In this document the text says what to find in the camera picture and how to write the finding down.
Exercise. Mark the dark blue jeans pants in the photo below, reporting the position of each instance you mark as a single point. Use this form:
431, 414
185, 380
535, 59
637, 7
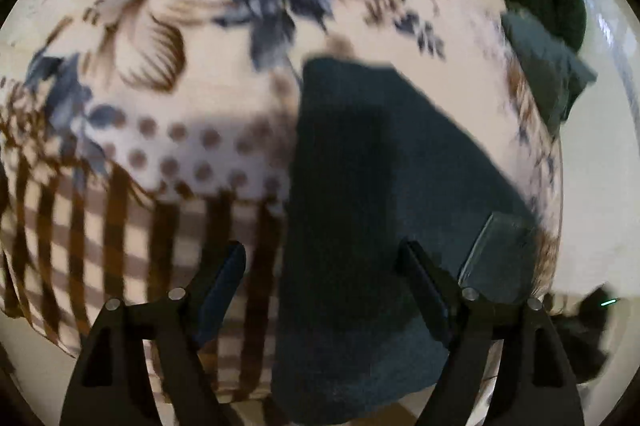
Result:
360, 186

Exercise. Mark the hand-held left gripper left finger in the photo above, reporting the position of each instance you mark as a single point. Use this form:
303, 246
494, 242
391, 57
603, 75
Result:
222, 301

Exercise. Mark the floral bed blanket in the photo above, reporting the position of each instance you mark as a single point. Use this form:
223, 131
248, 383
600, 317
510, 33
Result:
175, 55

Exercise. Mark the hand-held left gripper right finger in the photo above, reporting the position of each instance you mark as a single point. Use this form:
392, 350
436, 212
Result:
425, 291

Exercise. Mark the blue-grey crumpled cloth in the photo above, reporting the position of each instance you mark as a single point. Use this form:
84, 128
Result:
542, 65

